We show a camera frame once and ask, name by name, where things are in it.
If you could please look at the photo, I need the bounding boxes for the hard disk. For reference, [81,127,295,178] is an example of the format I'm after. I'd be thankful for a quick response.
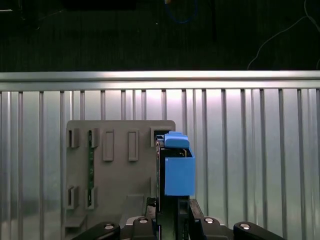
[154,131,198,240]

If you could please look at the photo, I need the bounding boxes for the blue floor cable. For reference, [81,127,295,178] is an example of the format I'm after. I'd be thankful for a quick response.
[163,0,199,25]

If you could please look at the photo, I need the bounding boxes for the grey parts rack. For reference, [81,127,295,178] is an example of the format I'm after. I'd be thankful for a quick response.
[64,119,177,235]

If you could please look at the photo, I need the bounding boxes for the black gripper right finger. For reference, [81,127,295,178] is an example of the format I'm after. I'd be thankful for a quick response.
[189,199,286,240]

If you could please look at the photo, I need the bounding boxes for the white floor cable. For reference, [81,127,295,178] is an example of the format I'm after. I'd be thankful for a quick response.
[247,0,320,71]

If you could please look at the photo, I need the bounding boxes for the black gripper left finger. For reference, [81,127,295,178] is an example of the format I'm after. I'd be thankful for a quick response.
[82,198,160,240]

